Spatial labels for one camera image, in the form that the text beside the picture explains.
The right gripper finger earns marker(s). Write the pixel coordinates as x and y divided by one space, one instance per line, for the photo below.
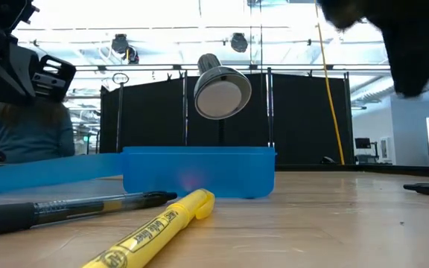
415 56

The blue plastic supply box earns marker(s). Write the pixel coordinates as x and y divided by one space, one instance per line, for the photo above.
199 171

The yellow highlighter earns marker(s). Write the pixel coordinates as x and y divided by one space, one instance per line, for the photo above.
155 231

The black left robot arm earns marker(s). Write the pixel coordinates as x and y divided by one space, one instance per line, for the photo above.
2 13

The person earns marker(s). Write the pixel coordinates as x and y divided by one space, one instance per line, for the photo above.
32 137

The black computer monitor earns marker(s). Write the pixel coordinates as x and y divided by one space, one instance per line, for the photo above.
362 143

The black ceiling spotlight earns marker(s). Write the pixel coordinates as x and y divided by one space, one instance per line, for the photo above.
132 56
120 44
239 42

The grey overhead crossbar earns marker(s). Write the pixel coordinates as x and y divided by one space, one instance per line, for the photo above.
155 67

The black partition screen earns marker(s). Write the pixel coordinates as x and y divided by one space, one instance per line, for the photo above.
151 119

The black desk lamp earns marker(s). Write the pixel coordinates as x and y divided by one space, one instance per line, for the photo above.
220 98

